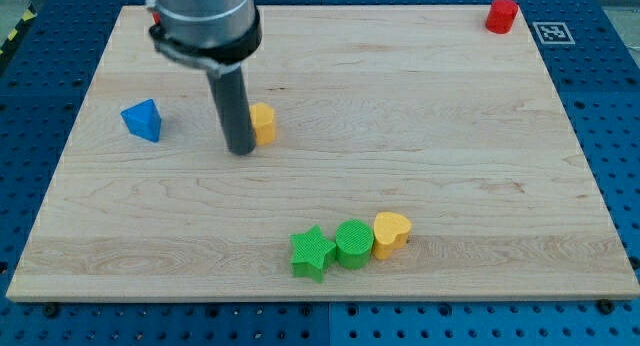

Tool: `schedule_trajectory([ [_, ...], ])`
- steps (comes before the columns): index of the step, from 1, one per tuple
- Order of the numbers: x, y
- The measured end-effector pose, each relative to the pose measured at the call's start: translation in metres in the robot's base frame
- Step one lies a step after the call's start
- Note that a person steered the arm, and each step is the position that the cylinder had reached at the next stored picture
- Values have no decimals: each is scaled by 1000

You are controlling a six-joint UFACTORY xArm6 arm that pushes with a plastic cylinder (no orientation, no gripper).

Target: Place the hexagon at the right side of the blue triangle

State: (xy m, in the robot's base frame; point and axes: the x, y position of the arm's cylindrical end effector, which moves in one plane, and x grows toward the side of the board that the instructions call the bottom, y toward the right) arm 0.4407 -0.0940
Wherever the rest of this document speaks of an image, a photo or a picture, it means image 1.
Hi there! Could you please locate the yellow hexagon block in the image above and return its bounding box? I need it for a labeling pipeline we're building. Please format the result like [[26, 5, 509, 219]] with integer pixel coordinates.
[[249, 103, 277, 146]]

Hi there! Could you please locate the wooden board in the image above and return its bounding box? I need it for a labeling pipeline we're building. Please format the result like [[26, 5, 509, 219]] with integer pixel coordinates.
[[7, 5, 639, 303]]

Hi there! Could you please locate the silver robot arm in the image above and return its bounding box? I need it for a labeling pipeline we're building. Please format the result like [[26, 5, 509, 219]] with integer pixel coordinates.
[[145, 0, 262, 155]]

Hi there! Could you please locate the white fiducial marker tag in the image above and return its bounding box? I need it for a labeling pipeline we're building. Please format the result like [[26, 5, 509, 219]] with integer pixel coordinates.
[[533, 21, 575, 45]]

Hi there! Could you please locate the green star block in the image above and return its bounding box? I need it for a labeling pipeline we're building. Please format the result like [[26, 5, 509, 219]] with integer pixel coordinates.
[[290, 225, 337, 283]]

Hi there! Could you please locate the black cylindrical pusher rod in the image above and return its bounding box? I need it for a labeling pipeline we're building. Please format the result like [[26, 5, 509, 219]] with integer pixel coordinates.
[[207, 66, 256, 155]]

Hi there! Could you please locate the green cylinder block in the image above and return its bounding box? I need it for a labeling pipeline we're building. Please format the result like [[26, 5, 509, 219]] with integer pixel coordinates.
[[335, 219, 374, 269]]

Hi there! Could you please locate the red cylinder block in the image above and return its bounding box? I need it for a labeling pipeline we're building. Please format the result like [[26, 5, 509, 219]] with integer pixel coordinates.
[[485, 0, 519, 34]]

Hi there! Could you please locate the yellow heart block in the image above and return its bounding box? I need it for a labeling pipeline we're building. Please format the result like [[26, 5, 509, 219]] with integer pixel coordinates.
[[372, 212, 412, 260]]

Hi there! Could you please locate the blue triangle block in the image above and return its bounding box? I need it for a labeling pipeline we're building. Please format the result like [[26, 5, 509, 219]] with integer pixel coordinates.
[[120, 99, 162, 142]]

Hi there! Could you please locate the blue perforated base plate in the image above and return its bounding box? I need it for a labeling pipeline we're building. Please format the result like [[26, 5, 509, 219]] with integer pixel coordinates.
[[1, 0, 639, 345]]

